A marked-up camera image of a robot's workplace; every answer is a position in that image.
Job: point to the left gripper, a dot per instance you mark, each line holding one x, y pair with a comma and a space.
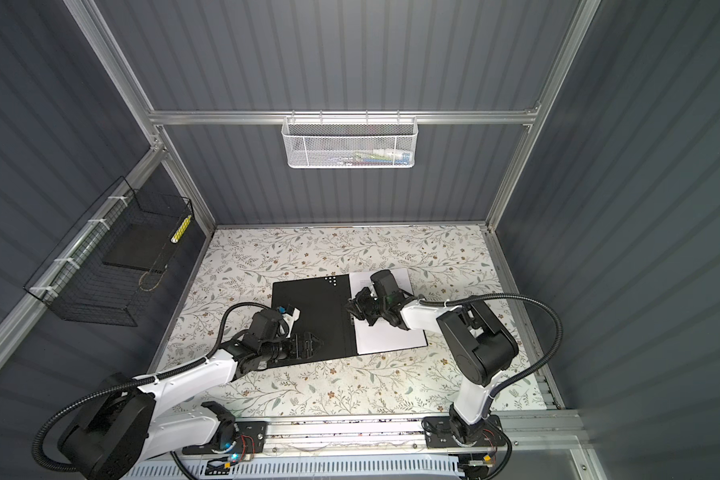
308, 350

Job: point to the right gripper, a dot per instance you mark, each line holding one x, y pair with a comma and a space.
358, 307

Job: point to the printed paper sheet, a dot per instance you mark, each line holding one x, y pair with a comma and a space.
382, 337

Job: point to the black clip folder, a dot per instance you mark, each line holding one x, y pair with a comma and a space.
321, 301

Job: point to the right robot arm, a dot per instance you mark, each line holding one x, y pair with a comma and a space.
481, 346

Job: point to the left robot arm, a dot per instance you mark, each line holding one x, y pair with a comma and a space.
128, 420

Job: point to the floral table mat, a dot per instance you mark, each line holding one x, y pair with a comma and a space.
241, 265

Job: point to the pens in white basket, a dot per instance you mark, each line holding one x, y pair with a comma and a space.
376, 157

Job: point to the yellow marker pen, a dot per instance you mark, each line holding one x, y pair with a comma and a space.
181, 229

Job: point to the black pad in basket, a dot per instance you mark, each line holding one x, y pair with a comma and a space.
143, 248

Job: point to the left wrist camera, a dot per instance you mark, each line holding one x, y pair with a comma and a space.
289, 315

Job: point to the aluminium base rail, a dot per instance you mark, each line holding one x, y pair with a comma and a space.
387, 434

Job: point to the white wire mesh basket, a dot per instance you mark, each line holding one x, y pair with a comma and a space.
310, 141

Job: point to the black wire basket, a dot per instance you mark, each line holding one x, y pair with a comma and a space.
109, 271

